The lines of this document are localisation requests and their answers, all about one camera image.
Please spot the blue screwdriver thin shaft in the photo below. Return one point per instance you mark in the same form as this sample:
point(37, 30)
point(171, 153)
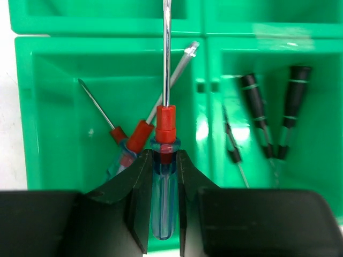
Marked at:
point(107, 120)

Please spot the black green precision screwdriver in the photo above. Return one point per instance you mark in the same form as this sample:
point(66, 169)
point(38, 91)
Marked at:
point(254, 100)

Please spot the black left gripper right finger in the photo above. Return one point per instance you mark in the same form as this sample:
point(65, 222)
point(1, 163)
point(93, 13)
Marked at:
point(217, 221)

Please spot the green six-compartment bin tray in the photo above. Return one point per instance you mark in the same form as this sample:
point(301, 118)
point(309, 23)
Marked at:
point(115, 47)

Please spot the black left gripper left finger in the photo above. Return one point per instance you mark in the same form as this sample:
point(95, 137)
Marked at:
point(111, 220)

